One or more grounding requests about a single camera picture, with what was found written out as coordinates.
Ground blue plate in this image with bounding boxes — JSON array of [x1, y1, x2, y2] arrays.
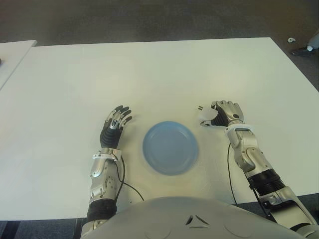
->
[[142, 120, 200, 176]]

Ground person's grey trouser leg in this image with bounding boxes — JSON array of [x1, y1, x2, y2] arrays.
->
[[307, 31, 319, 51]]

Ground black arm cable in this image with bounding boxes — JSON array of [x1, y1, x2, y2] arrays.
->
[[116, 155, 145, 201], [227, 142, 239, 205]]

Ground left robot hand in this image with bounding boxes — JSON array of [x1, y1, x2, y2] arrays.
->
[[99, 105, 133, 150]]

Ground grey robot torso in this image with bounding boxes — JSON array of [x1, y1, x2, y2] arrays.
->
[[79, 196, 304, 239]]

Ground white charger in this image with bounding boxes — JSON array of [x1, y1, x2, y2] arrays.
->
[[197, 106, 218, 122]]

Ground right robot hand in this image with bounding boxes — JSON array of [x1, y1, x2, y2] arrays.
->
[[199, 100, 244, 127]]

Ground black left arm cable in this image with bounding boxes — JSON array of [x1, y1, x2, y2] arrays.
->
[[116, 155, 145, 201]]

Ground neighbouring white table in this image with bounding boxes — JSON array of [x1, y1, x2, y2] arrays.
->
[[0, 39, 37, 91]]

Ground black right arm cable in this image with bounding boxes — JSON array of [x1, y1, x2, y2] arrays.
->
[[227, 142, 239, 205]]

